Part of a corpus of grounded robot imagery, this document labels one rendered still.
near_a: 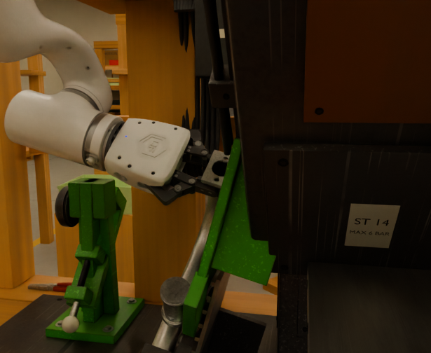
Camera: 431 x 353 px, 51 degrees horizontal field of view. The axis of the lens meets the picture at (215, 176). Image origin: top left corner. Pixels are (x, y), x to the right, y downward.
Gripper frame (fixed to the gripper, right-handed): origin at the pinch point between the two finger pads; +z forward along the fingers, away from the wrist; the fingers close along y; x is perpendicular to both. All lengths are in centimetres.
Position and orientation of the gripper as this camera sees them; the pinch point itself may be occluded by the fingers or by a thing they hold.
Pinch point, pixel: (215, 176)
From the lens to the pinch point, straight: 63.9
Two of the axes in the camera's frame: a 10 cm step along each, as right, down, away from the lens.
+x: -0.5, 5.5, 8.4
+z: 9.5, 3.0, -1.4
